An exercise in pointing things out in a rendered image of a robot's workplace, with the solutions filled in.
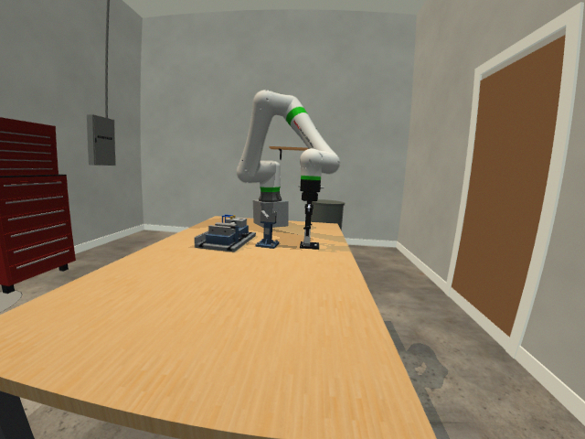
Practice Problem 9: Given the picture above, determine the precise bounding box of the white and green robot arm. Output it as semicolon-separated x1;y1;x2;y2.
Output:
237;90;340;202

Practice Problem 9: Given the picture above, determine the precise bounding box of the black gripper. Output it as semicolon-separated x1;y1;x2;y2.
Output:
302;193;318;243

